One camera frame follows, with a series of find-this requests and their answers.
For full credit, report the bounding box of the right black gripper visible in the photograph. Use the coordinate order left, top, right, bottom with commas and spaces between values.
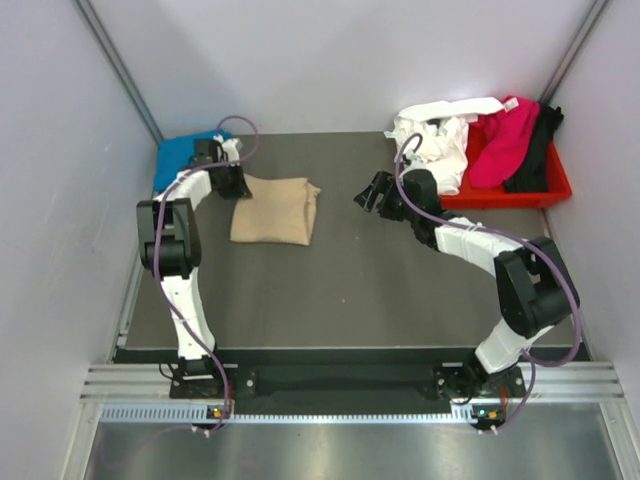
355, 170, 420, 223

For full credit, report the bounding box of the beige t shirt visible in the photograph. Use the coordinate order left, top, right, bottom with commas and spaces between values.
230, 174, 321, 246

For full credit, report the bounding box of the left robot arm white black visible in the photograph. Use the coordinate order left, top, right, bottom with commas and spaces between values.
136, 135, 250, 402

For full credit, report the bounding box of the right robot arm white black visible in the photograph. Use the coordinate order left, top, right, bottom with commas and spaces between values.
354, 170, 581, 405

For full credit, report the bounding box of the folded blue t shirt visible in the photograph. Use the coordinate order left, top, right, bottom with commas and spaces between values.
153, 129, 232, 193

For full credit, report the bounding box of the white t shirt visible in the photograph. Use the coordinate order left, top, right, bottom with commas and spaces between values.
384, 97, 503, 195

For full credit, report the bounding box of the red plastic bin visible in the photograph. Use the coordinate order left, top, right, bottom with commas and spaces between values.
441, 126, 572, 210

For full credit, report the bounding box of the pink t shirt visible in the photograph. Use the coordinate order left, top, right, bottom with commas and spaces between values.
468, 96, 541, 189

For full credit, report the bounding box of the black t shirt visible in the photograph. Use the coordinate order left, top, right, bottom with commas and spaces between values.
503, 104, 564, 194

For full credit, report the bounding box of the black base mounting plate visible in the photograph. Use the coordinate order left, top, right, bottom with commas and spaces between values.
168, 346, 526, 415

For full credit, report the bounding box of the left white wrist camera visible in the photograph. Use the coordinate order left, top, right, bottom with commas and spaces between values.
214, 135, 243, 164

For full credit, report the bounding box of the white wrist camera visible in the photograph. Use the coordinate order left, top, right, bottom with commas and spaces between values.
403, 151, 425, 170
214, 135, 243, 164

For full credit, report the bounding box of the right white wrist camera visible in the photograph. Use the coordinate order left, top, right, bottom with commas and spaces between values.
403, 151, 425, 170

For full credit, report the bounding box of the aluminium frame rail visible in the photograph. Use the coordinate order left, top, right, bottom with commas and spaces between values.
80, 362, 625, 403

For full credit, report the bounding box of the grey slotted cable duct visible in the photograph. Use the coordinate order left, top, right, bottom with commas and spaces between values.
100, 403, 502, 425

